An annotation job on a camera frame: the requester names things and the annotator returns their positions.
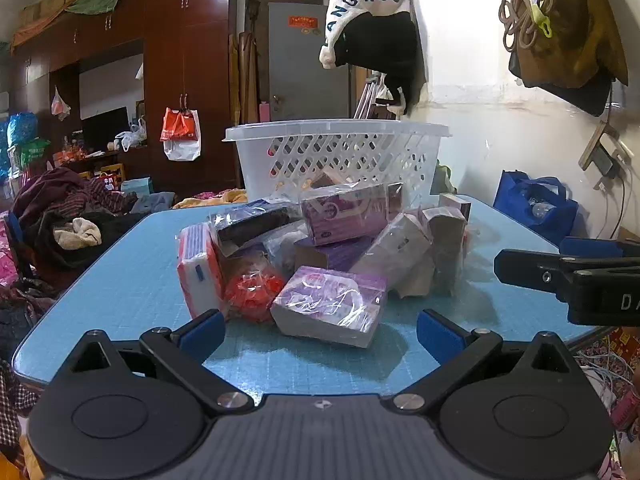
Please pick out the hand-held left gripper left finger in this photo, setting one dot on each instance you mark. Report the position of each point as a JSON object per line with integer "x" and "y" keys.
{"x": 202, "y": 334}

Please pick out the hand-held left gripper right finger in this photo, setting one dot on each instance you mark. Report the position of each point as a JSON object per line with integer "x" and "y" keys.
{"x": 440, "y": 334}

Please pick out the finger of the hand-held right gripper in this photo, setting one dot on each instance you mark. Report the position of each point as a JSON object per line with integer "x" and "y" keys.
{"x": 530, "y": 270}
{"x": 600, "y": 248}

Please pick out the light purple tissue packet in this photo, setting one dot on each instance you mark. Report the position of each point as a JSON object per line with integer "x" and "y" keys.
{"x": 330, "y": 305}

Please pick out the clear plastic bag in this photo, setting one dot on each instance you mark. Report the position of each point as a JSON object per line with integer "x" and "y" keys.
{"x": 282, "y": 247}

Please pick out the white plastic basket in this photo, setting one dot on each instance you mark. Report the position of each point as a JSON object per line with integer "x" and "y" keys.
{"x": 340, "y": 132}

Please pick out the red printed packet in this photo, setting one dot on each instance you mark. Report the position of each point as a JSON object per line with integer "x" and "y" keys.
{"x": 625, "y": 342}

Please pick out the red mesh plastic item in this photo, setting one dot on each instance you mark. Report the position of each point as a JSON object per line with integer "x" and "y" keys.
{"x": 252, "y": 290}

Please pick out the red and white tissue pack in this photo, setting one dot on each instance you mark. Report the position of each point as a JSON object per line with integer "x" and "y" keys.
{"x": 197, "y": 265}

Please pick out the blue shopping bag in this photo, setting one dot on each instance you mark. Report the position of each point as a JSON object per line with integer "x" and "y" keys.
{"x": 510, "y": 195}

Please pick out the tan cardboard box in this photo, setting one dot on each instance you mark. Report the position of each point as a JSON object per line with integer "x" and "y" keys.
{"x": 447, "y": 245}

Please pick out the grey wrapped packet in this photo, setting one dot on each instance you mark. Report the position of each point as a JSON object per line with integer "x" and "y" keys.
{"x": 395, "y": 250}

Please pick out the small pink box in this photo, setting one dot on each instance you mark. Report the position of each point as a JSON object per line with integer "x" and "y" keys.
{"x": 456, "y": 205}

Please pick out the dark item in clear bag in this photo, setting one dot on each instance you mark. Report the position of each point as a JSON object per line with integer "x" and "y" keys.
{"x": 255, "y": 222}

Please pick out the yellow blanket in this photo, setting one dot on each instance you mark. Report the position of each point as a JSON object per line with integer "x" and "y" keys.
{"x": 220, "y": 197}

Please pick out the dark purple box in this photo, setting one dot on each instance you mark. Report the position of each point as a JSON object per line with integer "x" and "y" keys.
{"x": 325, "y": 255}

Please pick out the purple printed box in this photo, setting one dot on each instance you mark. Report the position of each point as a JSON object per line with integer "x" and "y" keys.
{"x": 345, "y": 212}

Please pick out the teal box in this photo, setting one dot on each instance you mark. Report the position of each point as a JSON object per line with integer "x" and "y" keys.
{"x": 136, "y": 186}

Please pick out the pile of clothes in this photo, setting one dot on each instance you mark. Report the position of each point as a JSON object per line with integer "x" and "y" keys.
{"x": 65, "y": 195}

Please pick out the plaid cloth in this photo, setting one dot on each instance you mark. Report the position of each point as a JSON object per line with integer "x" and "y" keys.
{"x": 15, "y": 410}

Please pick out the pink floral blanket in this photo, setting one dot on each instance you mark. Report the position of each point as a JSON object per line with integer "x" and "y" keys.
{"x": 7, "y": 260}

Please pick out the orange and white plastic bag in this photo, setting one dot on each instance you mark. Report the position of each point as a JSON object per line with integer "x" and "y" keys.
{"x": 177, "y": 125}

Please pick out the brown hanging bag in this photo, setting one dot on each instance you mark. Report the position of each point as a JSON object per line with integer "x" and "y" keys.
{"x": 580, "y": 35}

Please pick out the black television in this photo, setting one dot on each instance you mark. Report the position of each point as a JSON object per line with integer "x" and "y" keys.
{"x": 102, "y": 125}

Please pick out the metal crutches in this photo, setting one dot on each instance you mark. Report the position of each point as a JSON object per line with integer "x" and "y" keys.
{"x": 367, "y": 100}

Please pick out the green plastic bag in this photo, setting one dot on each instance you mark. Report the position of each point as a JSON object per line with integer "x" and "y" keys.
{"x": 34, "y": 150}

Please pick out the wooden planks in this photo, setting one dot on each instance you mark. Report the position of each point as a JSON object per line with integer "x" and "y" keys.
{"x": 245, "y": 80}

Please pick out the black hanging garment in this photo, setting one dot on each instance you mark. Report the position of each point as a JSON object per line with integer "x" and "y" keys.
{"x": 390, "y": 50}

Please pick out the pink plastic bag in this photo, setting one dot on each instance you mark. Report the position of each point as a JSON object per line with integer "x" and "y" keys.
{"x": 60, "y": 105}

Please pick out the blue plastic bag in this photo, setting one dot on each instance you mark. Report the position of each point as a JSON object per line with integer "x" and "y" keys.
{"x": 20, "y": 130}

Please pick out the wooden wardrobe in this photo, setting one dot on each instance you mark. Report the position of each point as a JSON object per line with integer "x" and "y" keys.
{"x": 210, "y": 60}

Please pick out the grey door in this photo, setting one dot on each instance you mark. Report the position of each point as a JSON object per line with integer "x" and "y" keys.
{"x": 300, "y": 70}

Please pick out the wall power strip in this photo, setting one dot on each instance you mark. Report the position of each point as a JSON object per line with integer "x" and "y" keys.
{"x": 605, "y": 160}

